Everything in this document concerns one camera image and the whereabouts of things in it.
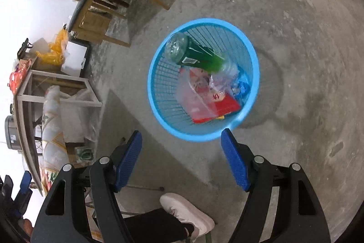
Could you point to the blue candy wrapper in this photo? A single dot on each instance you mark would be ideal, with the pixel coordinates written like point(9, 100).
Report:
point(240, 90)

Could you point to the yellow plastic bag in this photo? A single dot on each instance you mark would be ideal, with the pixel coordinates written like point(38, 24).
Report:
point(57, 50)

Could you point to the blue plastic trash basket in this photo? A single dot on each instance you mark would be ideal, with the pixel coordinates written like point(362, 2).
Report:
point(163, 74)

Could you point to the grey rice cooker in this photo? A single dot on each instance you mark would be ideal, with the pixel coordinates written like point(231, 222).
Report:
point(11, 134)

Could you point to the red plastic bag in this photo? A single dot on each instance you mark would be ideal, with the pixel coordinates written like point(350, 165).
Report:
point(17, 76)

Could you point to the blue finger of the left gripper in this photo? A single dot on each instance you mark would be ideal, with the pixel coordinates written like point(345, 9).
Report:
point(24, 194)

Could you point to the red snack bag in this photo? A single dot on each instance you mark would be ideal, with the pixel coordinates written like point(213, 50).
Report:
point(216, 108)

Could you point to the white sneaker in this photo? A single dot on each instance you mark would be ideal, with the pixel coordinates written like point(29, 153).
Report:
point(196, 222)

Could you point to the green plastic bottle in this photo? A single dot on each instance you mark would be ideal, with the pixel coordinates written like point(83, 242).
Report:
point(184, 51)

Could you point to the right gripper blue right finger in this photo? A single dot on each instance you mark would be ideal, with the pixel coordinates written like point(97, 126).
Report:
point(235, 160)

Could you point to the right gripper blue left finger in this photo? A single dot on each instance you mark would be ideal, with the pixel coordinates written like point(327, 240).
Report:
point(125, 157)

